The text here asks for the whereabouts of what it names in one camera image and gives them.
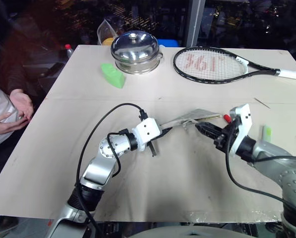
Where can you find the grey rounded robot shape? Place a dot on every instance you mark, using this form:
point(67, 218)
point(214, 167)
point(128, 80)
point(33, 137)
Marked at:
point(187, 233)

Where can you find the thin wooden stick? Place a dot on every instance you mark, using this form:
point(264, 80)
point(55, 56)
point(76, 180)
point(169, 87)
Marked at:
point(261, 102)

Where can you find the person's right hand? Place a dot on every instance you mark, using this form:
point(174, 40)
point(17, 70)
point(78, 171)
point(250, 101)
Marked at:
point(6, 125)

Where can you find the clear grid pouch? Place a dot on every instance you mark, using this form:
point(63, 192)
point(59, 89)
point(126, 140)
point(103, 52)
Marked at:
point(195, 116)

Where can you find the person's left hand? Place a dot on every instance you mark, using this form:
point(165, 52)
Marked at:
point(21, 102)

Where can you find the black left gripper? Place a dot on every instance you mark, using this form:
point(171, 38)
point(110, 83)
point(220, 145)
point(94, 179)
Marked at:
point(160, 135)

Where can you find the grey metal post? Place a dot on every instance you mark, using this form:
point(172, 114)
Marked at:
point(195, 22)

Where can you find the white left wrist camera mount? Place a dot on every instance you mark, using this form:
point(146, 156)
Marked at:
point(147, 130)

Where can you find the green highlighter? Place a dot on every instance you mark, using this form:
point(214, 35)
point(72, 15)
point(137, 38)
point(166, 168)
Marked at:
point(267, 133)

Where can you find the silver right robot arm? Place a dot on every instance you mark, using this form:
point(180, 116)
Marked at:
point(274, 156)

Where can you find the orange object in bag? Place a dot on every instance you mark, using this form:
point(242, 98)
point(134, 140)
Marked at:
point(107, 41)

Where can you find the blue plastic container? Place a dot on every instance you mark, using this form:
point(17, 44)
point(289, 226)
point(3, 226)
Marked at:
point(168, 42)

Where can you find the domed steel pot lid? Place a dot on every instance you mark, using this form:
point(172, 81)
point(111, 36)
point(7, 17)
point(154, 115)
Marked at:
point(134, 45)

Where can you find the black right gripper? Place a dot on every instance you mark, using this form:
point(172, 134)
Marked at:
point(225, 140)

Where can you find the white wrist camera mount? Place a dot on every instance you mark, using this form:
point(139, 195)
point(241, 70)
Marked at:
point(245, 119)
point(147, 130)

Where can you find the red capped plastic bottle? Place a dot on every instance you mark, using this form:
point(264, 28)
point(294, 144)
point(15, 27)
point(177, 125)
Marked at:
point(68, 50)

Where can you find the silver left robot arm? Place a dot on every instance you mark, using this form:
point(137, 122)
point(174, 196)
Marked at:
point(98, 168)

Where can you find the green plastic object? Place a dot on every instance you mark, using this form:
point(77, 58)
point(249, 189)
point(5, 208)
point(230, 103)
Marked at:
point(113, 75)

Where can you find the stainless steel pot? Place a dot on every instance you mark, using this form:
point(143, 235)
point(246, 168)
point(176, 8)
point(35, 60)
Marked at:
point(137, 67)

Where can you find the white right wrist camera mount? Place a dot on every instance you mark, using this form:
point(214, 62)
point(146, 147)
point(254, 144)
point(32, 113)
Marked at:
point(245, 119)

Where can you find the black and white tennis racket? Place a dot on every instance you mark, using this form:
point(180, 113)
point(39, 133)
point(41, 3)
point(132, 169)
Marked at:
point(212, 64)

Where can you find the clear plastic bag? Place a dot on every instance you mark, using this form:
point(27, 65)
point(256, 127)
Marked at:
point(105, 31)

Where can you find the person's white shirt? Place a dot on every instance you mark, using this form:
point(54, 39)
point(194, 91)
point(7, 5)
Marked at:
point(0, 106)

